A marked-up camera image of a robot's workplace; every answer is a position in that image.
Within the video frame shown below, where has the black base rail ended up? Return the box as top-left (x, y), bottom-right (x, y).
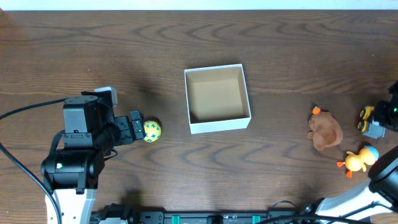
top-left (89, 203), bottom-right (298, 224)

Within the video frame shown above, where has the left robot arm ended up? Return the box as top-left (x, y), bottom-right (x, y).
top-left (41, 91), bottom-right (145, 223)

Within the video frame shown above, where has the right black cable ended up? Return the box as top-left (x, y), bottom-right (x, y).
top-left (254, 200), bottom-right (398, 224)

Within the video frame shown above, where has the white cardboard box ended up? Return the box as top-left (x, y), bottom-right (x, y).
top-left (184, 64), bottom-right (252, 134)

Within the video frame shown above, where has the yellow grey toy truck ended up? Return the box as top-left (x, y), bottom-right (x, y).
top-left (357, 106), bottom-right (386, 139)

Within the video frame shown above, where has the brown plush toy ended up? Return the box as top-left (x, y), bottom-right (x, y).
top-left (307, 106), bottom-right (343, 151)

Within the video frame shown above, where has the orange toy duck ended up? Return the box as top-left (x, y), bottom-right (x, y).
top-left (336, 145), bottom-right (379, 178)

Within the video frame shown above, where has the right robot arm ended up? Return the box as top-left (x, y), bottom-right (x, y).
top-left (302, 83), bottom-right (397, 223)

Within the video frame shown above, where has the yellow ball with blue letters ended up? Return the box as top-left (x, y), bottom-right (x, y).
top-left (144, 121), bottom-right (162, 142)

